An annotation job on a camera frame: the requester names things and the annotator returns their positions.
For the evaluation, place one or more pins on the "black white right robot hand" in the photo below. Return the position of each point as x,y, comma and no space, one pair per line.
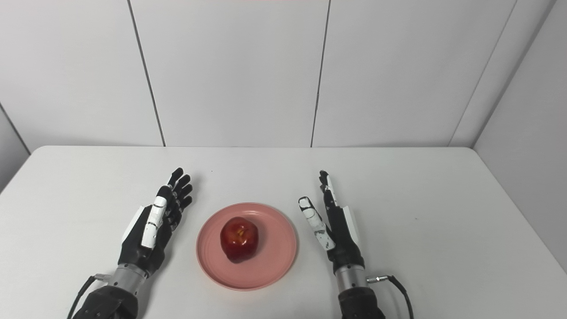
345,243

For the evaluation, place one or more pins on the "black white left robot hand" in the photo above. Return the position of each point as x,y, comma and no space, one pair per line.
137,250

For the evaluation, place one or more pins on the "pink round plate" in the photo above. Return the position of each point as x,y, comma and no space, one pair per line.
274,257

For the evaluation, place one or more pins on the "red apple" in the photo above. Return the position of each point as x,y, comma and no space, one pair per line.
239,239

